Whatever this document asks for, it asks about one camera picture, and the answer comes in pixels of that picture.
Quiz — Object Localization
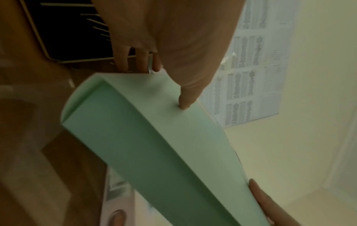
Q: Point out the green paper sheet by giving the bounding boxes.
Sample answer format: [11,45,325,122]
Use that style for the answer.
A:
[61,68,273,226]

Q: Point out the person's right hand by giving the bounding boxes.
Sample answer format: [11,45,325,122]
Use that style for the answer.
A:
[248,178,307,226]

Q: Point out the white ring binder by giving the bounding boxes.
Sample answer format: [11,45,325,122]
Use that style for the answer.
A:
[99,165,158,226]

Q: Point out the person's left hand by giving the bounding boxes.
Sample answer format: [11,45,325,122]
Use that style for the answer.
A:
[92,0,244,110]

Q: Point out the printed table wall poster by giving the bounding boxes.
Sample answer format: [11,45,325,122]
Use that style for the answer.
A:
[199,0,301,129]

